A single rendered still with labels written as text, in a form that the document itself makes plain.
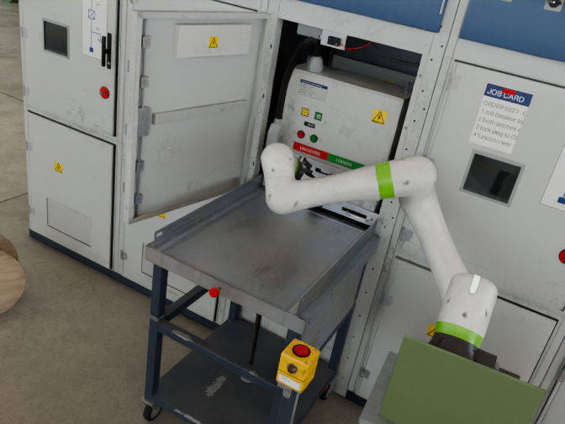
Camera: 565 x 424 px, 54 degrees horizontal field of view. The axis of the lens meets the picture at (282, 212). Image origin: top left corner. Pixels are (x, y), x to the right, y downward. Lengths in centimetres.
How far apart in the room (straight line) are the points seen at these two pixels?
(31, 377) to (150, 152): 118
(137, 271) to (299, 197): 152
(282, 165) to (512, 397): 92
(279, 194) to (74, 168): 162
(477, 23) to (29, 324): 235
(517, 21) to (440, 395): 115
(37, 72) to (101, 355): 145
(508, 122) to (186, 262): 116
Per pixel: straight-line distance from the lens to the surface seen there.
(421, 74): 205
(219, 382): 242
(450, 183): 208
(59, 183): 327
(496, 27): 197
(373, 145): 219
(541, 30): 195
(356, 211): 229
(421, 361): 148
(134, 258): 305
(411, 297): 230
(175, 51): 197
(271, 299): 175
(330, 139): 226
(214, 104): 217
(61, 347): 284
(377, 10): 206
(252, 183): 238
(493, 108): 199
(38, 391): 265
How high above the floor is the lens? 187
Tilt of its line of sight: 26 degrees down
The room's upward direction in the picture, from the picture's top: 10 degrees clockwise
